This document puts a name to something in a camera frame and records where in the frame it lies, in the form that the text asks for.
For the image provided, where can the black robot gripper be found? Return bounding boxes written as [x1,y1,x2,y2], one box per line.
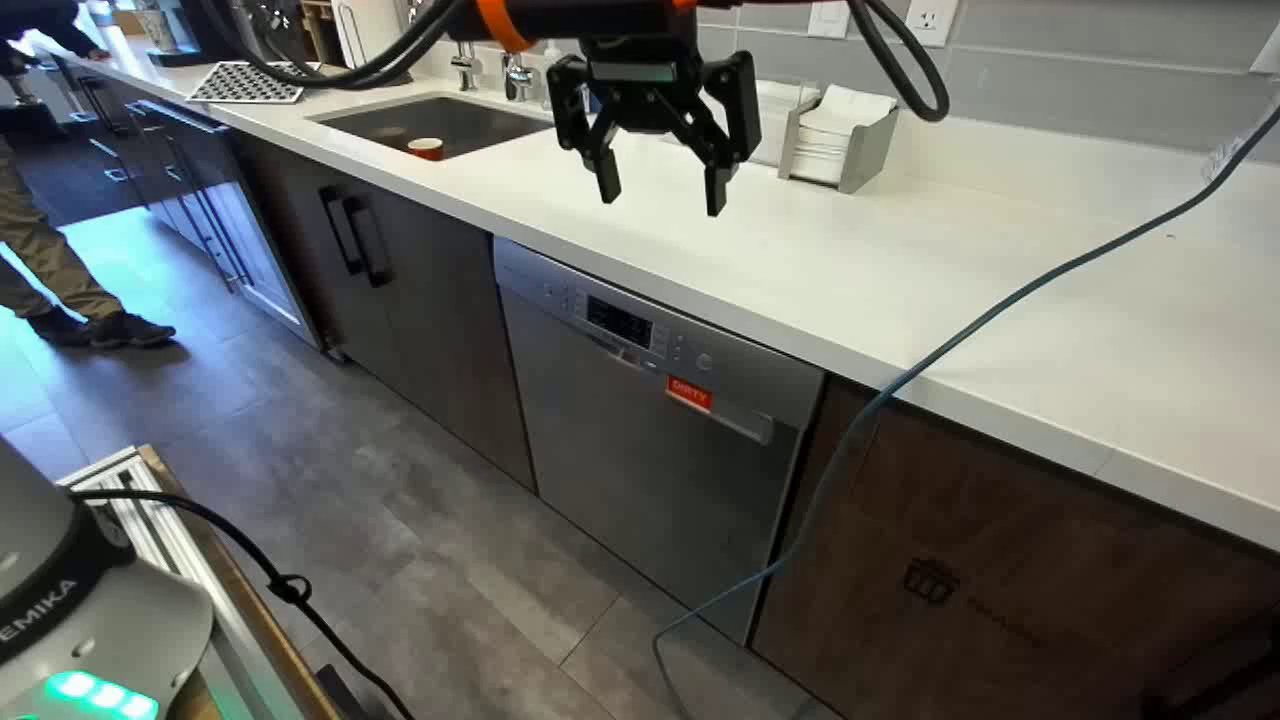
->
[547,34,762,216]

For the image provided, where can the grey robot base with light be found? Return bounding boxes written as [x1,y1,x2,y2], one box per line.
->
[0,443,214,720]

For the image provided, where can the red sticker on dishwasher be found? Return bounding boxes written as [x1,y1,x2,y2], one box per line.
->
[666,377,718,410]

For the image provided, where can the stainless steel Bosch dishwasher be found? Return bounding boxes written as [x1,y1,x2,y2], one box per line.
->
[491,239,824,609]

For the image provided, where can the chrome sink faucet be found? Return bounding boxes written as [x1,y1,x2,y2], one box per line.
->
[454,39,536,101]

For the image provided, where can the recessed kitchen sink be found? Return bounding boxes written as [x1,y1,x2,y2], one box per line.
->
[330,94,543,154]

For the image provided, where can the dark wood double-door cabinet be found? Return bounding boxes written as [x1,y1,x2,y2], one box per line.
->
[245,140,536,488]

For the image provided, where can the dish drying rack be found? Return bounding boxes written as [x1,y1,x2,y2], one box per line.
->
[194,59,302,104]

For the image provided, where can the dark wood cabinet with logo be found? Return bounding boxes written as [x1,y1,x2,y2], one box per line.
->
[754,381,1280,720]

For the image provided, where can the glass-door under-counter fridge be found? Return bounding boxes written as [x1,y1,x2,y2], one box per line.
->
[105,91,318,342]

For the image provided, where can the person's legs and shoes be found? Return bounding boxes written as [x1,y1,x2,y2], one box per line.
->
[0,144,175,348]

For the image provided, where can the wooden framed cart edge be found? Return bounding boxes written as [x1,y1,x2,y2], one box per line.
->
[65,446,362,720]

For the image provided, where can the robot arm with orange ring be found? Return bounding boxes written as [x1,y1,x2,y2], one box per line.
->
[448,0,698,46]

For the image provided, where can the black cable on floor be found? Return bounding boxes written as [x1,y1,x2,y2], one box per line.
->
[75,488,415,720]

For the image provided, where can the blue-grey cable over counter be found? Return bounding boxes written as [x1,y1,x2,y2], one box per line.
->
[647,101,1280,705]

